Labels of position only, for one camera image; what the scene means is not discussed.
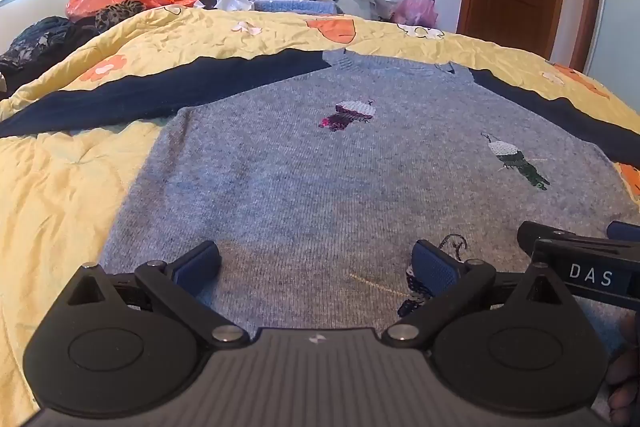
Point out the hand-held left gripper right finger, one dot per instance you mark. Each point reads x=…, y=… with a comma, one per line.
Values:
x=436, y=268

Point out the yellow floral quilt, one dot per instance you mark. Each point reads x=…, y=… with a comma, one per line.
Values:
x=60, y=187

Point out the person's right hand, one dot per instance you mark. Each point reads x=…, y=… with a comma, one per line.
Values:
x=626, y=372

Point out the light blue knit garment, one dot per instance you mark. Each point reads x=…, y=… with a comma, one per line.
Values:
x=295, y=7

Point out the leopard print cloth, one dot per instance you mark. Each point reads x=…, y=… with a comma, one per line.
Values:
x=117, y=13

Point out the pink plastic bag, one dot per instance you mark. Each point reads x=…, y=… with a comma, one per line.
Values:
x=415, y=9

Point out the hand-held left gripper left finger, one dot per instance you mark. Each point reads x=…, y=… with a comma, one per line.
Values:
x=197, y=266

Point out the dark floral cloth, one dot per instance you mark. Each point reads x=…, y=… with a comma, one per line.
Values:
x=35, y=42

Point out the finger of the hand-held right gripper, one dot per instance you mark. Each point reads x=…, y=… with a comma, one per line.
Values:
x=537, y=233
x=625, y=231

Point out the grey sweater with navy sleeves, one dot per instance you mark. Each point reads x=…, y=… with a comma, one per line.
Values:
x=300, y=182

